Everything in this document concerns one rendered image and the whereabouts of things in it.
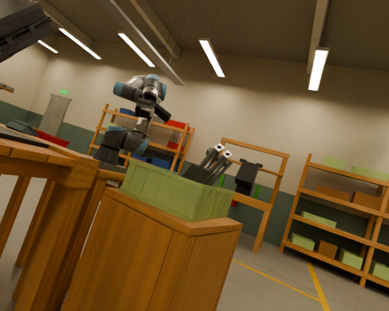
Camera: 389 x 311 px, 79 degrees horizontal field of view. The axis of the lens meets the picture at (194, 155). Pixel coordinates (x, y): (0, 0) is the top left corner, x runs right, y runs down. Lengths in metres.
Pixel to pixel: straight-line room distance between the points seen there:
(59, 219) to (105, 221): 0.21
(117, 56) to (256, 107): 5.45
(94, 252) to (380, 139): 6.18
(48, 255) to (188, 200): 0.70
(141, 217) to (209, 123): 5.88
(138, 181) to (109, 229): 0.26
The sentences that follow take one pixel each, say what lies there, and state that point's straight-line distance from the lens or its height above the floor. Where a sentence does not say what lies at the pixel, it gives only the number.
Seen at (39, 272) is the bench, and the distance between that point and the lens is 1.40.
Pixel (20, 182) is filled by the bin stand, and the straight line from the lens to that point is 1.83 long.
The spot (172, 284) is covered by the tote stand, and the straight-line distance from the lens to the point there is 1.02.
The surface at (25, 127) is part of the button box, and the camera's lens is 1.61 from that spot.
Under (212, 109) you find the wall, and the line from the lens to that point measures 6.94.
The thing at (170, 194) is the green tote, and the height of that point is 0.87.
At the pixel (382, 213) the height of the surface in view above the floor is 1.41.
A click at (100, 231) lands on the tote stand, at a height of 0.59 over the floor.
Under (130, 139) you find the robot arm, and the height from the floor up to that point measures 1.07.
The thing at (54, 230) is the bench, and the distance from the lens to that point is 1.32.
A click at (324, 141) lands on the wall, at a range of 6.39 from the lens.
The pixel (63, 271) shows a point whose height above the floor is 0.30.
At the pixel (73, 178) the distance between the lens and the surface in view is 1.21.
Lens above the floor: 0.99
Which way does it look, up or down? 4 degrees up
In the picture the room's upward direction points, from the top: 19 degrees clockwise
